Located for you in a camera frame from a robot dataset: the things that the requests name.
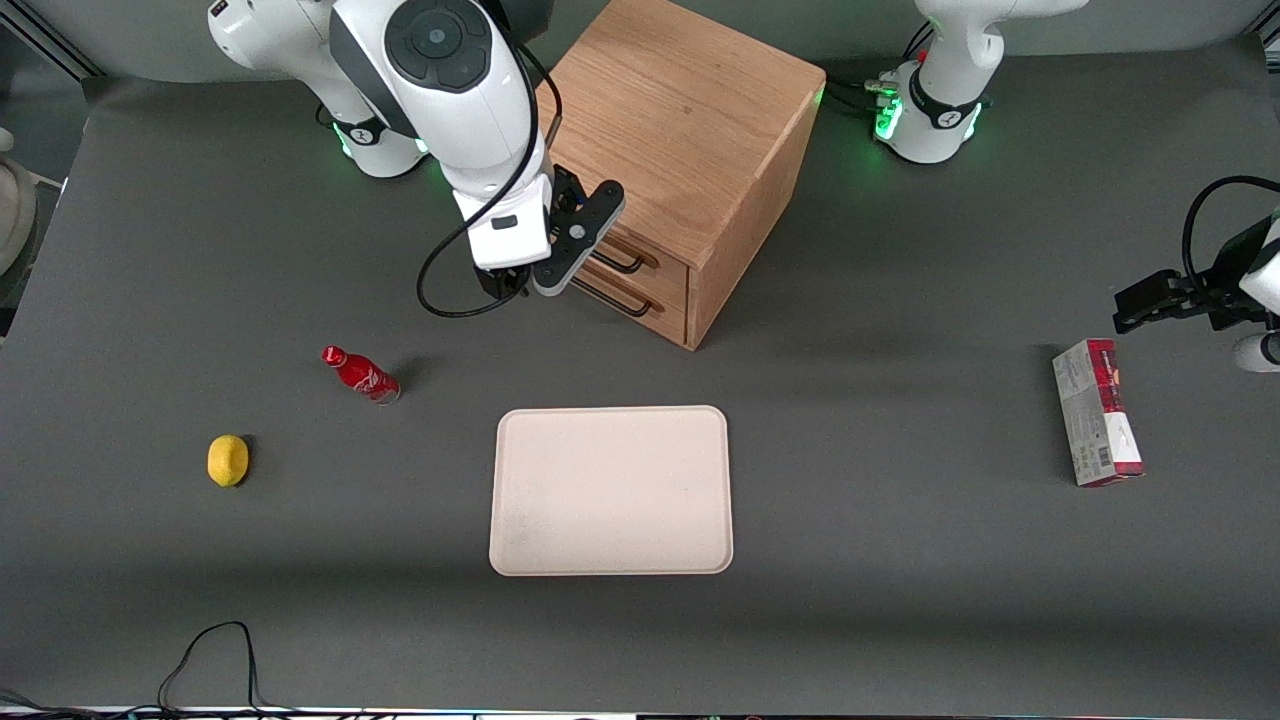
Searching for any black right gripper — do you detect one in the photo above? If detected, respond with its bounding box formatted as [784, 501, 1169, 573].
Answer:
[476, 165, 591, 302]

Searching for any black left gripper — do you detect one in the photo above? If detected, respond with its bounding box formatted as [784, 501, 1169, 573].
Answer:
[1113, 216, 1278, 335]

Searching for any dark metal drawer handle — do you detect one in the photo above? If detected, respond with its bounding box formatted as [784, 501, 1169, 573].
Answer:
[570, 275, 664, 319]
[595, 240, 659, 275]

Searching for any wooden drawer with rails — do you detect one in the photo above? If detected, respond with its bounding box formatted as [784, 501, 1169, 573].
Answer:
[600, 225, 690, 304]

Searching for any wooden drawer cabinet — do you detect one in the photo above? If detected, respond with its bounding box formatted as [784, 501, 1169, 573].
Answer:
[537, 0, 827, 351]

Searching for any grey and red carton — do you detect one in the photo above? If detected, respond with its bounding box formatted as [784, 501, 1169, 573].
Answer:
[1052, 338, 1145, 488]

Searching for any red cola bottle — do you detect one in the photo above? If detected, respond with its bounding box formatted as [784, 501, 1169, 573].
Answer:
[321, 345, 402, 405]

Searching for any beige rectangular tray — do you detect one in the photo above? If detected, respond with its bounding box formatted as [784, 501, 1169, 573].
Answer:
[489, 405, 734, 577]

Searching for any yellow lemon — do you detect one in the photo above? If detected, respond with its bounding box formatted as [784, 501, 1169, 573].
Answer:
[207, 434, 250, 488]

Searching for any white round object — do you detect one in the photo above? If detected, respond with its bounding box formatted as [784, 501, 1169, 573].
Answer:
[0, 128, 38, 276]

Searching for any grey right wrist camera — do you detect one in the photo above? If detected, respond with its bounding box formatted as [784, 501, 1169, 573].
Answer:
[530, 180, 627, 298]

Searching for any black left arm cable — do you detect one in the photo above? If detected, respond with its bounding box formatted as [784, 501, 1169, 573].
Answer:
[1182, 175, 1280, 286]

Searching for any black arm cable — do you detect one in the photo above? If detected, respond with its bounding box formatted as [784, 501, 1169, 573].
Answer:
[1182, 175, 1280, 286]
[416, 10, 563, 319]

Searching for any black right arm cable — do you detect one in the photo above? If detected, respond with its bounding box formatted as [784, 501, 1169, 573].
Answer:
[416, 10, 563, 319]

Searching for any black base cable bundle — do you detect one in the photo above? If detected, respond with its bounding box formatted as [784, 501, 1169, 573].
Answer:
[822, 72, 906, 116]

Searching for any aluminium frame profile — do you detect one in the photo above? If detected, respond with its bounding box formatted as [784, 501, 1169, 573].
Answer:
[0, 0, 103, 81]

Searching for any black looped table cable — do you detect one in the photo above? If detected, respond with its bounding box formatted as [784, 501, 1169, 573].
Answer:
[158, 621, 263, 713]

